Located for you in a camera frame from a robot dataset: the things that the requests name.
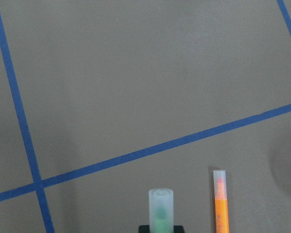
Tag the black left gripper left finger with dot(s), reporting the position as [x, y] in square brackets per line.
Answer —
[144, 229]

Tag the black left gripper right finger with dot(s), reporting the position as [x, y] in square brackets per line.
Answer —
[178, 229]

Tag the green marker pen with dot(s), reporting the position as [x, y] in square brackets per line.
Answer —
[161, 210]

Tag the orange marker pen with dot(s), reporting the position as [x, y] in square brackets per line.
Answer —
[220, 200]

